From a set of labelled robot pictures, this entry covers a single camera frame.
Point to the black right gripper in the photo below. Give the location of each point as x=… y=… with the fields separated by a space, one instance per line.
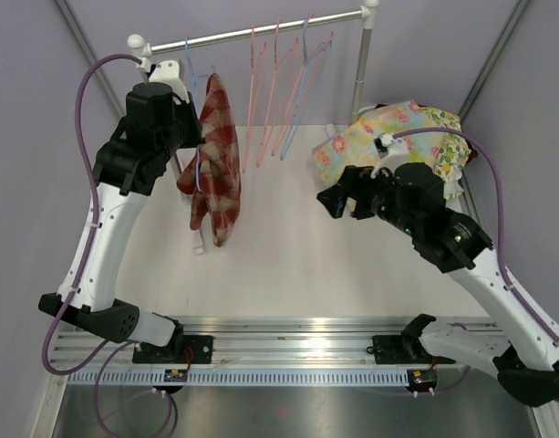
x=358 y=184

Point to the pastel tie-dye garment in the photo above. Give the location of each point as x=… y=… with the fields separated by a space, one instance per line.
x=375 y=137

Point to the red beige checked garment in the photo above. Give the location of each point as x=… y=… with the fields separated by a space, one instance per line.
x=213 y=177

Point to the yellow green floral garment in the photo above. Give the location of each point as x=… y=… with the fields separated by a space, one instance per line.
x=453 y=154

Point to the red black plaid skirt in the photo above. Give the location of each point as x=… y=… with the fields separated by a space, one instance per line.
x=472 y=152

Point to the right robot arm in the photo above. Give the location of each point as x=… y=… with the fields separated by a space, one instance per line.
x=525 y=361

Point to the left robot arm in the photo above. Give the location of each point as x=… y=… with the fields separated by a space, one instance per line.
x=158 y=122

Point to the white plastic perforated basket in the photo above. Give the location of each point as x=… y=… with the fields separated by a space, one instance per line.
x=356 y=115

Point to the white metal clothes rack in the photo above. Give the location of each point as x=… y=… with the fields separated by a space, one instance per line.
x=235 y=72

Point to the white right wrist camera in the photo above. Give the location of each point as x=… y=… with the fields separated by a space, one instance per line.
x=391 y=152

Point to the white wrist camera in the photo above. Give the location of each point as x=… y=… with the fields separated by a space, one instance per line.
x=168 y=72
x=391 y=152

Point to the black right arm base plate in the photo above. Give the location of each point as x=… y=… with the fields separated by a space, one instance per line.
x=388 y=349

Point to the aluminium mounting rail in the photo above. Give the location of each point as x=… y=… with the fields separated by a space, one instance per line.
x=276 y=342

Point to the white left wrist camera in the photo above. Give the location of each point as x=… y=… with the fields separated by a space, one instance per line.
x=168 y=72

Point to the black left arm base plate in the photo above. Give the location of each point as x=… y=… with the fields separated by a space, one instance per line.
x=201 y=349

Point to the white slotted cable duct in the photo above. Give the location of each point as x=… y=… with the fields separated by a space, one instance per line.
x=206 y=377

